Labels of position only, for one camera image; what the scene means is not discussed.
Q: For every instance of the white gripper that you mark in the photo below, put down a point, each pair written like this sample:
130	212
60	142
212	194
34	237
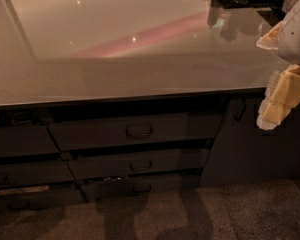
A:
296	39

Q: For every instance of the dark grey top drawer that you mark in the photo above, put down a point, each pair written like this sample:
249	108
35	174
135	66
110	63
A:
108	132

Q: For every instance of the dark grey drawer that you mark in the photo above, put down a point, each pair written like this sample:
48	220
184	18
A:
108	132
138	163
139	185

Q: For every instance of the dark grey middle drawer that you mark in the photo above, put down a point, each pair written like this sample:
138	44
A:
138	163

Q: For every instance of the dark grey bottom drawer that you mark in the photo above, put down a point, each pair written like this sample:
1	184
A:
139	185

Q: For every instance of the left middle dark drawer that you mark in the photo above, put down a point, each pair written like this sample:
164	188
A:
34	173

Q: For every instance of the dark cabinet door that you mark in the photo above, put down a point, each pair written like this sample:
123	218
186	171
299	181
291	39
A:
243	153

